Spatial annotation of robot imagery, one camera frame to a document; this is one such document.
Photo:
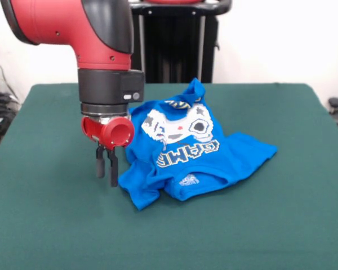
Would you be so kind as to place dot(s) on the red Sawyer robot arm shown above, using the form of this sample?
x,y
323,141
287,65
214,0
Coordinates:
x,y
79,42

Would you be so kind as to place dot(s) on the blue printed t-shirt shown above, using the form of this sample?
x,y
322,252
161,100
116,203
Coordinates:
x,y
208,157

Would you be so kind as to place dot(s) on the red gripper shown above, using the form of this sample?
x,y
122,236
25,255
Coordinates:
x,y
112,132

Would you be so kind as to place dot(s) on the dark green table cloth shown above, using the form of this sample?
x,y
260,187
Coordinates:
x,y
101,239

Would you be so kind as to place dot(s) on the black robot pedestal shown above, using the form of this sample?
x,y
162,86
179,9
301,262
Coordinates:
x,y
174,42

